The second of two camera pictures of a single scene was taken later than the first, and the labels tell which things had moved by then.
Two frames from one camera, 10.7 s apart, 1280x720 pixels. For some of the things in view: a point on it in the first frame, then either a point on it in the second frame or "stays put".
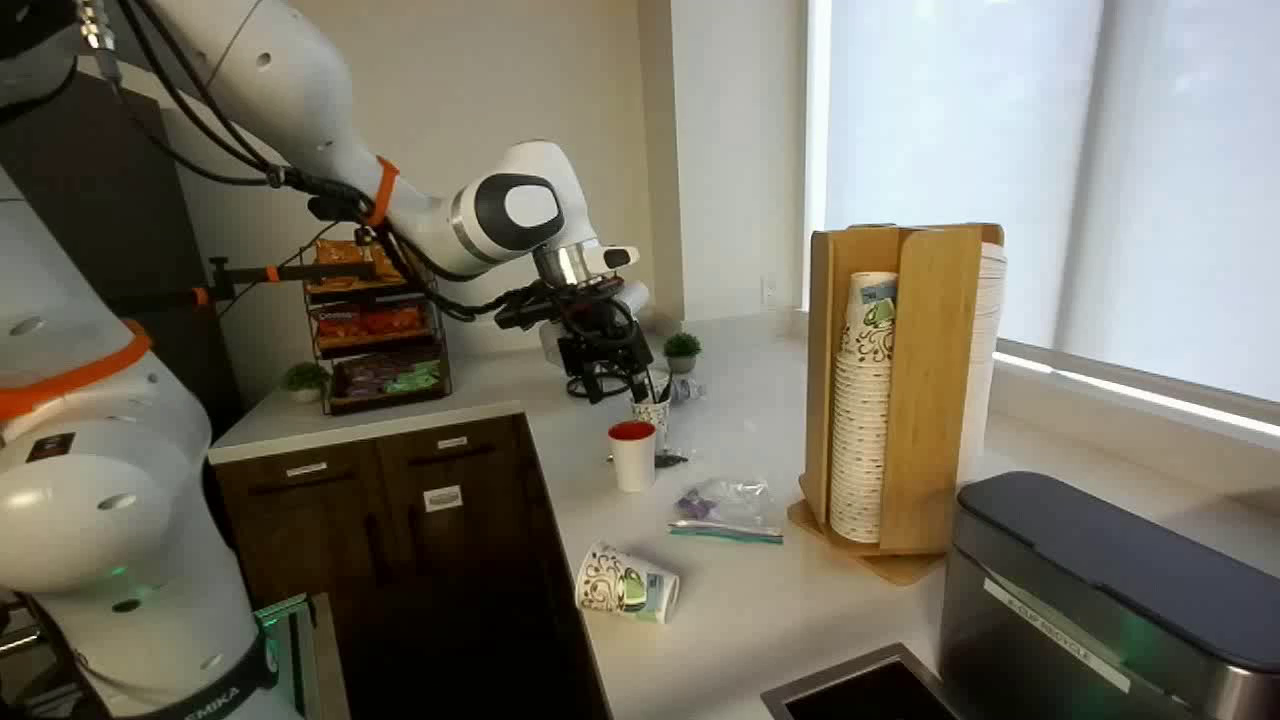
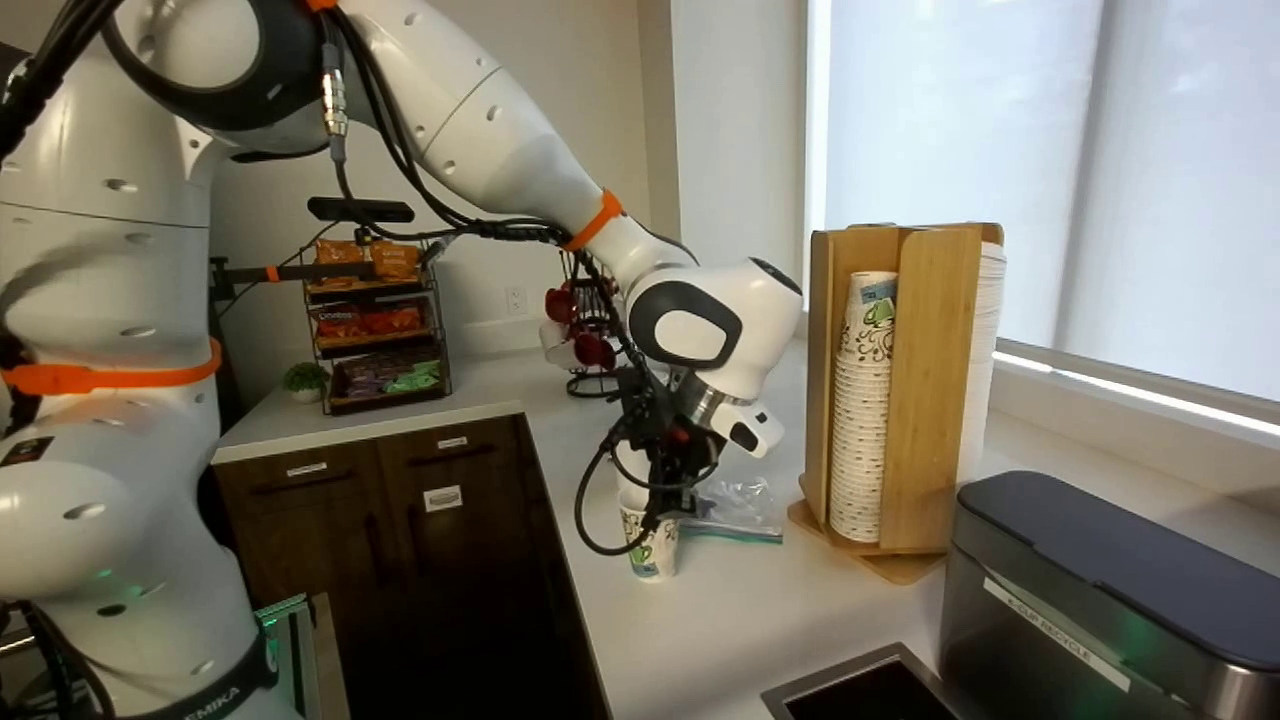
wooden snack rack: [376, 334] stays put
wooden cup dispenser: [934, 353] stays put
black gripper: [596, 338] → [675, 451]
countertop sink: [874, 684] stays put
